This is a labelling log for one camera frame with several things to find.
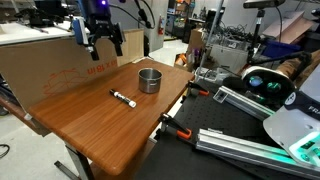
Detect thick black cable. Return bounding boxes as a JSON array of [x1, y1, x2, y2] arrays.
[[133, 0, 157, 28]]

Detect grey metal cabinet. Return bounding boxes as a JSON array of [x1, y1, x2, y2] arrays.
[[109, 0, 169, 53]]

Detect black and white marker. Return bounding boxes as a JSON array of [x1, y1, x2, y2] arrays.
[[109, 88, 138, 109]]

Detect flat brown cardboard sheets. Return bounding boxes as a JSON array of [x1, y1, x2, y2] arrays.
[[262, 9, 315, 46]]

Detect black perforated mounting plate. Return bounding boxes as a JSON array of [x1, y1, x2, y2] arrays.
[[134, 87, 320, 180]]

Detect brown printed cardboard panel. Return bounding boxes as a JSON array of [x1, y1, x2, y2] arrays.
[[0, 28, 145, 138]]

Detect grey metal table leg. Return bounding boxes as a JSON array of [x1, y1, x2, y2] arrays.
[[53, 142, 96, 180]]

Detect box with orange items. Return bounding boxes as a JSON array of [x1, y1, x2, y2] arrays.
[[173, 51, 198, 73]]

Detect grey plastic crate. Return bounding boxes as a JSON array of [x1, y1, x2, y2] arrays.
[[209, 42, 250, 74]]

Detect silver metal cup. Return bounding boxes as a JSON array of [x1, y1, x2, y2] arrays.
[[138, 67, 163, 95]]

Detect tangle of black cables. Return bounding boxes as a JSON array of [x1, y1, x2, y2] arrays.
[[213, 23, 259, 45]]

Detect small brown cardboard box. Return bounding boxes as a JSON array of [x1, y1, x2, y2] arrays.
[[186, 28, 207, 55]]

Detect orange and black clamp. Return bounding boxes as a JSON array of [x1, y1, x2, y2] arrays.
[[159, 112, 194, 141], [185, 80, 211, 98]]

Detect black stereo camera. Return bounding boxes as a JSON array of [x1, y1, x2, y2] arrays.
[[243, 0, 287, 10]]

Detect white VR headset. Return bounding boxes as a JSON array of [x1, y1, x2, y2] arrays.
[[223, 65, 297, 113]]

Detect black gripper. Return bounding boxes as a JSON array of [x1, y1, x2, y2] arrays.
[[79, 0, 126, 62]]

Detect thin black cable loop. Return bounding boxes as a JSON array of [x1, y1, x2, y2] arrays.
[[0, 143, 11, 160]]

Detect blue plastic bin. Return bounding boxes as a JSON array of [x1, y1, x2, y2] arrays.
[[261, 39, 303, 58]]

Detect red fire extinguisher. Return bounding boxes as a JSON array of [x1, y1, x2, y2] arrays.
[[157, 13, 166, 36]]

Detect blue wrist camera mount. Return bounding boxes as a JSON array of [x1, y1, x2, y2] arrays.
[[72, 17, 90, 47]]

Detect grey device box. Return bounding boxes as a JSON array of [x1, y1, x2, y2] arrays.
[[194, 65, 232, 85]]

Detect long aluminium rail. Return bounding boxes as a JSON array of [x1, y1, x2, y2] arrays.
[[195, 128, 320, 179]]

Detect black bench equipment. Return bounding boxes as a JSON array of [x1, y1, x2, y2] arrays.
[[14, 0, 73, 29]]

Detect white workbench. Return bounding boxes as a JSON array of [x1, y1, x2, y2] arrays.
[[0, 20, 91, 47]]

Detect short aluminium rail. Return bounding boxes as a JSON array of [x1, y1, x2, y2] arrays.
[[212, 85, 275, 122]]

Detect black camera stand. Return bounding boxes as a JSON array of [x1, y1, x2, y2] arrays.
[[246, 8, 313, 83]]

